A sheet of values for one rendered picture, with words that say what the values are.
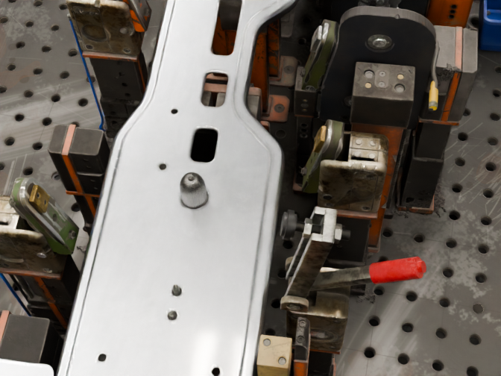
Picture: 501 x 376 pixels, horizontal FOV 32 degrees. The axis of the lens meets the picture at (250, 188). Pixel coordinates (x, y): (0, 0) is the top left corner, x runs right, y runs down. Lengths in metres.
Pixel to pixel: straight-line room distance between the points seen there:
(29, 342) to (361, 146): 0.45
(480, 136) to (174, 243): 0.65
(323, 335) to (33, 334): 0.34
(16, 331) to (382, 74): 0.52
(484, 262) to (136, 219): 0.58
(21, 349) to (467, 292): 0.67
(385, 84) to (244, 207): 0.23
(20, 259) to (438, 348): 0.62
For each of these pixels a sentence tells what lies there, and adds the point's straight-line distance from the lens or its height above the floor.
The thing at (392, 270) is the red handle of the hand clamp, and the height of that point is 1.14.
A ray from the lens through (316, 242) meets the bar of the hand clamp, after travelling 0.81.
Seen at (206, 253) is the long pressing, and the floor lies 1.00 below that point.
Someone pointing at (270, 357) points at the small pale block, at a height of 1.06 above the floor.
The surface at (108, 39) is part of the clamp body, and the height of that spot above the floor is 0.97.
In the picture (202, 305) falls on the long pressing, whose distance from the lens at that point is 1.02.
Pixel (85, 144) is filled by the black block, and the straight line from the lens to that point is 1.16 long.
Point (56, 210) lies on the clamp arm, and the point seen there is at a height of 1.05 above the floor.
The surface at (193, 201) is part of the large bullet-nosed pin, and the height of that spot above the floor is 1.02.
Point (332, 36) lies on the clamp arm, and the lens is 1.09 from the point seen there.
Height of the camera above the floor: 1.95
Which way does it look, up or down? 61 degrees down
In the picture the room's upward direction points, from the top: 4 degrees counter-clockwise
